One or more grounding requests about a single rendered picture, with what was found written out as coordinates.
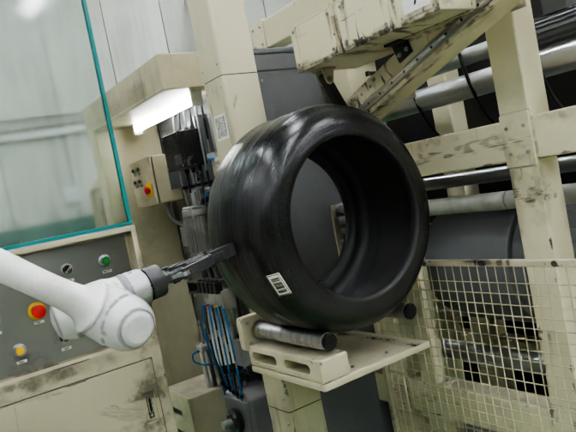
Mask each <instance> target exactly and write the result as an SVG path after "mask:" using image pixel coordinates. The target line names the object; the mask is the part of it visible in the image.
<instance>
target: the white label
mask: <svg viewBox="0 0 576 432"><path fill-rule="evenodd" d="M266 277H267V279H268V281H269V282H270V284H271V285H272V287H273V288H274V290H275V291H276V293H277V294H278V296H279V297H280V296H284V295H287V294H290V293H291V290H290V289H289V287H288V286H287V284H286V283H285V281H284V280H283V278H282V277H281V275H280V274H279V273H275V274H271V275H268V276H266Z"/></svg>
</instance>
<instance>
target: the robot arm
mask: <svg viewBox="0 0 576 432"><path fill-rule="evenodd" d="M236 254H237V252H236V249H235V246H234V243H228V244H226V245H224V246H222V247H219V248H217V249H214V250H212V251H209V252H207V253H206V251H202V255H198V256H196V257H193V258H190V259H188V260H186V261H182V262H179V263H177V264H174V265H172V266H167V267H163V268H162V269H161V268H160V267H159V266H157V265H152V266H149V267H145V268H143V269H141V270H140V269H134V270H132V271H129V272H126V273H122V274H118V275H117V276H116V277H113V278H109V279H100V280H96V281H94V282H91V283H88V284H86V285H80V284H77V283H75V282H73V281H70V280H68V279H65V278H62V277H60V276H58V275H56V274H54V273H51V272H49V271H46V270H44V269H43V268H41V267H38V266H36V265H34V264H32V263H31V262H29V261H26V260H24V259H22V258H20V257H18V256H16V255H13V254H11V253H10V252H8V251H6V250H4V249H1V248H0V283H1V284H4V285H6V286H8V287H11V288H13V289H15V290H17V291H20V292H22V293H25V294H27V295H28V296H30V297H34V298H36V299H38V300H40V301H41V302H43V303H46V304H48V305H50V306H51V308H50V318H51V324H52V326H53V327H54V329H55V331H56V332H57V334H58V335H59V336H60V338H61V339H83V338H86V337H88V338H90V339H92V340H94V341H95V342H97V343H98V344H100V345H106V346H108V347H110V348H112V349H113V350H116V351H135V350H137V349H140V348H142V346H144V345H145V344H146V343H147V342H148V340H149V339H150V337H151V336H152V334H153V330H154V328H155V317H154V313H153V311H152V309H151V307H150V305H151V304H152V303H153V300H155V299H158V298H160V297H162V296H165V295H166V294H167V293H168V290H169V288H168V284H171V283H173V284H176V283H178V282H180V281H181V280H182V279H188V278H190V277H191V276H193V275H195V274H197V273H199V272H201V271H203V270H205V269H207V268H209V267H215V263H217V262H220V261H222V260H225V259H227V258H229V257H232V256H234V255H236Z"/></svg>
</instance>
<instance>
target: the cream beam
mask: <svg viewBox="0 0 576 432"><path fill-rule="evenodd" d="M475 8H476V0H430V4H428V5H425V6H423V7H422V8H420V9H417V10H415V11H412V12H410V13H409V14H407V15H404V11H403V6H402V2H401V0H338V1H337V2H335V3H332V4H331V5H329V6H327V7H326V8H324V9H322V10H320V11H319V12H317V13H315V14H313V15H312V16H310V17H308V18H307V19H305V20H303V21H301V22H299V23H298V24H296V25H295V26H293V27H290V32H291V40H292V45H293V50H294V54H295V58H296V63H297V72H298V73H307V72H312V71H315V70H317V69H319V68H322V67H331V66H336V67H337V68H335V69H334V70H339V69H356V68H359V67H361V66H364V65H365V64H368V63H372V62H374V61H375V60H378V59H380V58H383V57H386V56H388V55H391V54H393V53H394V51H393V48H392V47H386V48H384V45H386V44H388V43H390V42H393V41H394V40H396V39H408V41H409V40H410V39H411V38H412V37H414V36H416V35H418V34H420V33H423V32H426V31H428V30H430V29H432V28H434V27H438V26H440V25H442V24H444V23H446V22H449V21H452V20H454V19H456V18H458V17H460V16H462V15H466V14H468V13H470V12H472V11H473V10H474V9H475Z"/></svg>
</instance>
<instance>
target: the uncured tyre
mask: <svg viewBox="0 0 576 432"><path fill-rule="evenodd" d="M307 158H308V159H311V160H312V161H314V162H315V163H316V164H318V165H319V166H320V167H321V168H322V169H323V170H324V171H325V172H326V173H327V174H328V176H330V178H331V179H332V180H333V182H334V184H335V186H336V188H337V190H338V192H339V194H340V197H341V200H342V202H343V206H344V210H345V240H344V244H343V247H342V250H341V253H340V255H339V258H338V260H337V262H336V264H335V265H334V267H333V269H332V270H331V271H330V273H329V274H328V275H327V276H326V277H325V278H324V279H323V280H322V281H321V282H319V281H318V280H317V279H316V278H315V277H314V276H313V275H312V273H311V272H310V271H309V270H308V268H307V267H306V266H305V264H304V262H303V260H302V258H301V256H300V254H299V252H298V250H297V246H296V243H295V240H294V236H293V233H292V228H291V197H292V191H293V188H294V184H295V182H296V179H297V175H298V172H299V171H300V169H301V167H302V166H303V163H304V162H305V160H306V159H307ZM207 231H208V237H209V242H210V246H211V250H214V249H217V248H219V247H222V246H224V245H226V244H228V243H234V246H235V249H236V252H237V254H236V255H234V256H232V257H229V258H227V259H225V260H222V261H220V262H217V263H216V265H217V267H218V270H219V272H220V274H221V276H222V277H223V279H224V281H225V282H226V284H227V285H228V286H229V288H230V289H231V291H232V292H233V293H234V294H235V295H236V296H237V297H238V298H239V299H240V300H241V301H242V302H243V303H244V304H245V305H246V306H248V307H249V308H250V309H251V310H253V311H254V312H256V314H258V315H260V316H261V317H263V318H265V319H267V320H269V321H272V322H275V323H278V324H280V325H284V326H288V327H299V328H305V329H310V330H316V331H322V332H327V333H344V332H350V331H354V330H357V329H360V328H363V327H367V326H370V325H372V324H374V323H376V322H378V321H380V320H381V319H383V318H385V317H386V316H387V315H389V314H390V313H391V312H393V311H394V310H395V309H396V308H397V307H398V306H399V305H400V304H401V303H402V301H403V300H404V299H405V297H406V296H407V295H408V293H409V292H410V290H411V288H412V286H413V285H414V283H415V281H416V279H417V276H418V274H419V272H420V270H421V267H422V264H423V260H424V256H425V254H426V250H427V246H428V241H429V202H428V197H427V193H426V189H425V186H424V183H423V179H422V176H421V173H420V171H419V170H418V168H417V165H416V163H415V161H414V159H413V158H412V156H411V154H410V152H409V150H408V149H407V147H406V146H405V144H404V143H403V142H402V140H400V138H399V137H398V136H397V135H396V134H395V133H394V132H393V131H392V130H391V129H390V128H389V127H388V126H387V125H386V124H385V123H384V122H382V121H381V120H380V119H379V118H377V117H375V116H373V115H371V114H369V113H368V112H366V111H363V110H360V109H358V108H355V107H351V106H347V105H331V104H324V105H312V106H308V107H305V108H302V109H300V110H298V111H294V112H291V113H289V114H286V115H284V116H281V117H277V118H274V119H272V120H269V121H267V122H264V123H262V124H260V125H258V126H256V127H255V128H253V129H252V130H250V131H249V132H248V133H247V134H245V135H244V136H243V137H242V138H241V139H240V140H239V141H238V142H237V143H236V144H235V145H234V147H233V148H232V149H231V150H230V152H228V154H227V155H226V156H225V158H224V160H223V161H222V163H221V165H220V167H219V169H218V171H217V173H216V175H215V178H214V180H213V185H212V188H211V191H210V196H209V200H208V207H207ZM275 273H279V274H280V275H281V277H282V278H283V280H284V281H285V283H286V284H287V286H288V287H289V289H290V290H291V293H290V294H287V295H284V296H280V297H279V296H278V294H277V293H276V291H275V290H274V288H273V287H272V285H271V284H270V282H269V281H268V279H267V277H266V276H268V275H271V274H275Z"/></svg>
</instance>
